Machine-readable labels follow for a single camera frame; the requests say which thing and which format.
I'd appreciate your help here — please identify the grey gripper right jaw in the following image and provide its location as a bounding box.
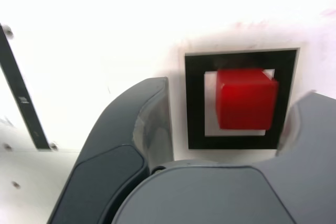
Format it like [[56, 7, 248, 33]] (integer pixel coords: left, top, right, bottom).
[[111, 90, 336, 224]]

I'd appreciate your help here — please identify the black tape strip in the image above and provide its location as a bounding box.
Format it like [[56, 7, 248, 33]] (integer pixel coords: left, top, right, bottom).
[[0, 24, 51, 150]]

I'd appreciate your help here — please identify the black tape square outline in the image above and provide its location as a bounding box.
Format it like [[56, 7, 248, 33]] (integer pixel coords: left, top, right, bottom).
[[184, 48, 300, 151]]

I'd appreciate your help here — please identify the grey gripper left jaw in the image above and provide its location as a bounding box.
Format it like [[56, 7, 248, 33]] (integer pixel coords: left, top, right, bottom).
[[47, 76, 174, 224]]

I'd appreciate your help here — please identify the red cube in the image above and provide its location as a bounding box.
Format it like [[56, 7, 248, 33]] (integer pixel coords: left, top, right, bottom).
[[215, 68, 279, 131]]

